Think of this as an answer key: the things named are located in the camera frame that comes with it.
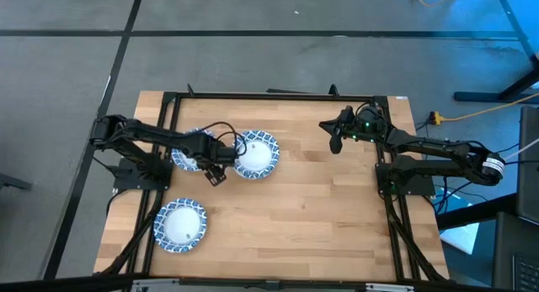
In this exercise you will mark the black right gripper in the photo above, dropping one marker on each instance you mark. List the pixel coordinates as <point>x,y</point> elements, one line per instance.
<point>366,125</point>

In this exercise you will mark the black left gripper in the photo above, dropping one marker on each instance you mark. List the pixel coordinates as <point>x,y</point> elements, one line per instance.
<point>221,155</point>

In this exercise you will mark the blue patterned paper bowl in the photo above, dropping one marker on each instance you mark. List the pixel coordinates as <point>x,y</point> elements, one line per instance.
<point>259,157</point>
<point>181,224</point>
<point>181,161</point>

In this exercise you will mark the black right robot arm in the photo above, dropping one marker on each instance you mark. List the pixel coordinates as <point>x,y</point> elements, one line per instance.
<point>438,148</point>

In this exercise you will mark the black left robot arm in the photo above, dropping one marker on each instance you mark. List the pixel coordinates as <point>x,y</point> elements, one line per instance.
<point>160,135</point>

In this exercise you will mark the yellow power plug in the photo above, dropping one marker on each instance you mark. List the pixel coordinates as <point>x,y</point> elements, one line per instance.
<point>436,117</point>

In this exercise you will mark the black desk bar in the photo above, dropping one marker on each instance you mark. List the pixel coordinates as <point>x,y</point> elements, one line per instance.
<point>476,212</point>

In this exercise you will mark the white paper sheet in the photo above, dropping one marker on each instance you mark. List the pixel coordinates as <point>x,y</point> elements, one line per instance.
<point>461,237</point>

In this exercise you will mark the black computer case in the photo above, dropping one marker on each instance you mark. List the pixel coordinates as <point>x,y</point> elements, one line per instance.
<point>528,166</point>

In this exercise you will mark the black chair base leg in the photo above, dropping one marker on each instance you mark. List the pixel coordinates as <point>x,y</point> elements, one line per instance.
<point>12,182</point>

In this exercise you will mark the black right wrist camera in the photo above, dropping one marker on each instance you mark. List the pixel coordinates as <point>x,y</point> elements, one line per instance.
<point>346,114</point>

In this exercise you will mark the black aluminium table frame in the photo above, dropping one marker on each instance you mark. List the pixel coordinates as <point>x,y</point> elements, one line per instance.
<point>273,97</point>

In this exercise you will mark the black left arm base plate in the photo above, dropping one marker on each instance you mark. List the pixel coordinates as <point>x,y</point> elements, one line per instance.
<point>139,180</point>

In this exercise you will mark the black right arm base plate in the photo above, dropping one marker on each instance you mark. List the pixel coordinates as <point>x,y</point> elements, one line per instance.
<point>406,186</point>

